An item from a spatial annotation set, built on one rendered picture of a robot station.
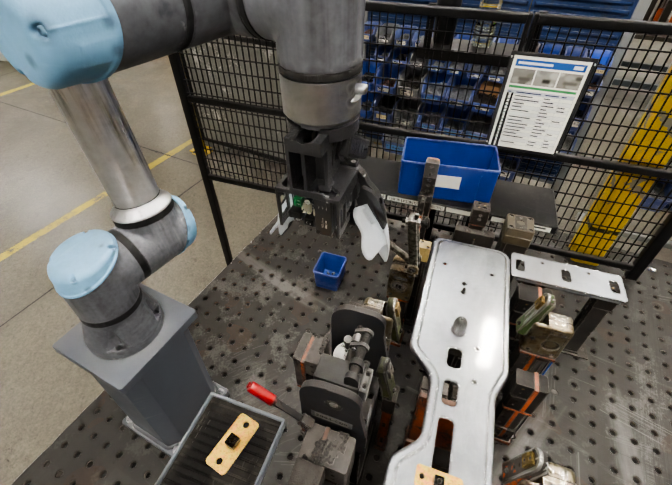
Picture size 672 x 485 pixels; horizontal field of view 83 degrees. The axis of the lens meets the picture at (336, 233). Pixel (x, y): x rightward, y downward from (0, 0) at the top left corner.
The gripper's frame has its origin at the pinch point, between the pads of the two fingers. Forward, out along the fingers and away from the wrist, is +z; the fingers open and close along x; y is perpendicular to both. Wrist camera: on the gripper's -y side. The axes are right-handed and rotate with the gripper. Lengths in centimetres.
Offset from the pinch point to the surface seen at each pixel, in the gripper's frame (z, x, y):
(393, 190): 43, -5, -71
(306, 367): 38.4, -6.5, 0.6
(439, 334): 44, 19, -21
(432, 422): 43.6, 20.6, 0.3
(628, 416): 75, 75, -33
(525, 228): 39, 36, -62
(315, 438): 35.8, 1.0, 13.4
